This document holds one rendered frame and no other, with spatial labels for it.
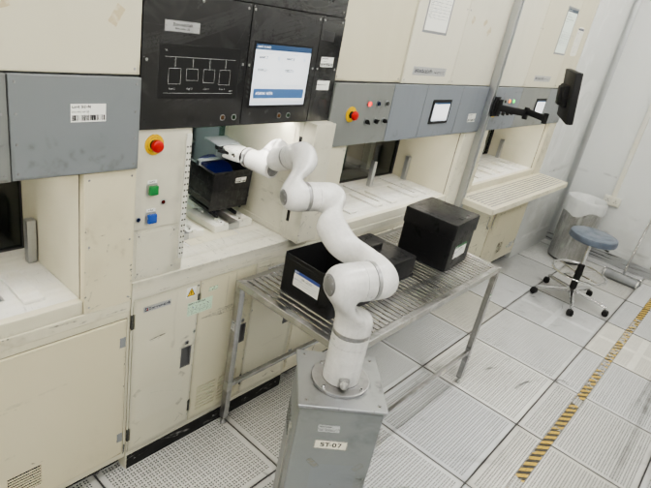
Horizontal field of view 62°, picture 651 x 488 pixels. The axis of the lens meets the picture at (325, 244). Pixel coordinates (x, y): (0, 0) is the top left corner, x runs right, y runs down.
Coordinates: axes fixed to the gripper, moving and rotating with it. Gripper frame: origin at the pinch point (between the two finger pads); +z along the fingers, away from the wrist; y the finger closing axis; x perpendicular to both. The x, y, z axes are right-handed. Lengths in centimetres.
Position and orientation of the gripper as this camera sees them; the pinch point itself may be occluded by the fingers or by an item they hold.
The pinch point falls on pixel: (223, 145)
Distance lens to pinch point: 241.2
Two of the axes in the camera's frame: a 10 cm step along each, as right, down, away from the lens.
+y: 6.5, -2.0, 7.4
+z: -7.4, -3.9, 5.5
